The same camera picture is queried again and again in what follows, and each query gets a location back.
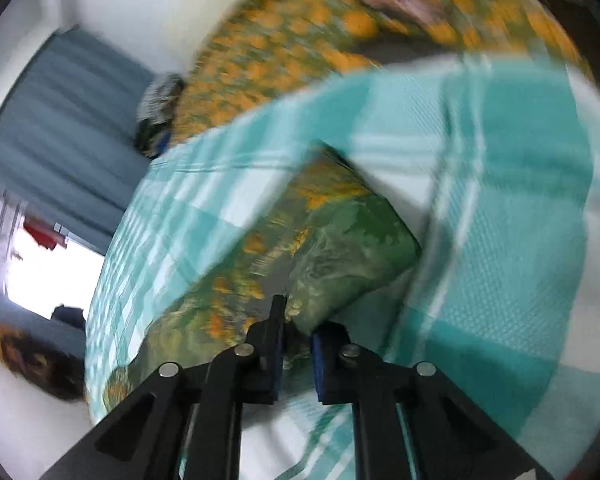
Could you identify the blue curtain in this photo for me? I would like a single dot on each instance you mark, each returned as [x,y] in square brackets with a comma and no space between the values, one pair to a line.
[70,135]
[10,310]

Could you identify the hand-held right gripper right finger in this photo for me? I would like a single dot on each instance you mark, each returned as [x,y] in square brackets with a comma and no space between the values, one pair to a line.
[321,366]

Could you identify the red hanging cloth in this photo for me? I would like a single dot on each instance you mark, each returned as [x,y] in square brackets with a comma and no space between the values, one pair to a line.
[42,232]

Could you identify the teal checked bed sheet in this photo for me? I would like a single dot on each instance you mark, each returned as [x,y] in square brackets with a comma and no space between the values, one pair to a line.
[505,210]

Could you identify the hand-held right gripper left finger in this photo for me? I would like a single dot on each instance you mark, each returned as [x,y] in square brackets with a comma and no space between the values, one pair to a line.
[266,360]

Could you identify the pink cloth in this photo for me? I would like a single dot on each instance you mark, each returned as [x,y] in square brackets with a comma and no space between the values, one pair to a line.
[405,4]

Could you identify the orange floral blanket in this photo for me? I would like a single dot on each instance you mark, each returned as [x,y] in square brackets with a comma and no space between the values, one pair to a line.
[290,50]

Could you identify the black hanging garment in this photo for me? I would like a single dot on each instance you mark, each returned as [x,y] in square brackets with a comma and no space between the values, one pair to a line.
[69,315]

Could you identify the pile of folded clothes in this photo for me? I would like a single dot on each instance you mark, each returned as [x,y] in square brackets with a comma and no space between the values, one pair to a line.
[156,110]

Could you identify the green landscape printed garment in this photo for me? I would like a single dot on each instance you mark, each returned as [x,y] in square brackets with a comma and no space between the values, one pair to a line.
[350,240]

